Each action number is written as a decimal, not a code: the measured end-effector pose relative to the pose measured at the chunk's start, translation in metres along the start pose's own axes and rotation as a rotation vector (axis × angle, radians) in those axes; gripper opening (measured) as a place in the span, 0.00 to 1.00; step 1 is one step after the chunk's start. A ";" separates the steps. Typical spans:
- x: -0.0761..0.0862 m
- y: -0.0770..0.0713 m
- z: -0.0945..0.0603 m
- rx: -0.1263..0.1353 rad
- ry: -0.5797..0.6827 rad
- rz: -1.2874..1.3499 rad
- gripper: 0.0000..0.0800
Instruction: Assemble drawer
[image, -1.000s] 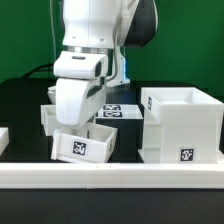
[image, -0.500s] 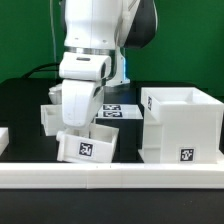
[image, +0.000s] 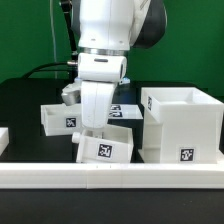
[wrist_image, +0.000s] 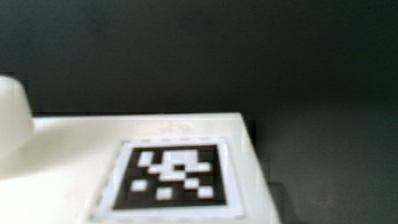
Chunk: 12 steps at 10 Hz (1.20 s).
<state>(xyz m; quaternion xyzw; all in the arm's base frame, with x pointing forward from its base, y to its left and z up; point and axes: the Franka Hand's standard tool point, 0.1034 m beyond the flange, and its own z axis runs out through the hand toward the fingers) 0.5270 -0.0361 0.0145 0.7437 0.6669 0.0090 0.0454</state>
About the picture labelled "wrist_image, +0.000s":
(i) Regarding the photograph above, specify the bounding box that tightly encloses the white front drawer box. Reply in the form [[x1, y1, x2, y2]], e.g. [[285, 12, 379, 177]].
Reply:
[[0, 74, 285, 224]]

